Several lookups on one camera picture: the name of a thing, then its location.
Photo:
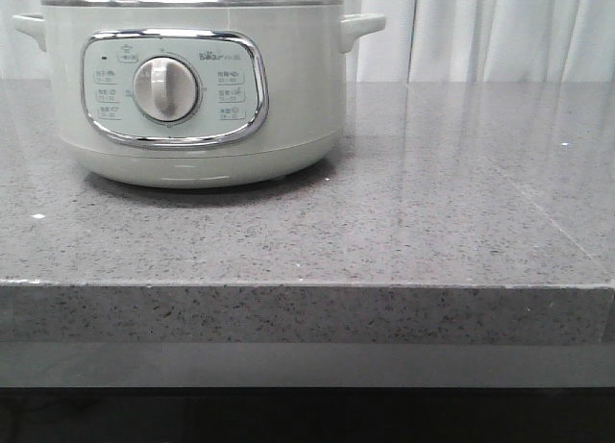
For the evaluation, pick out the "pale green electric cooking pot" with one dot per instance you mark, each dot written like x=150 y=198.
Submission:
x=193 y=93

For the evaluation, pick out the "white curtain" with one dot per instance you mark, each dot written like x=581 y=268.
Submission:
x=485 y=41

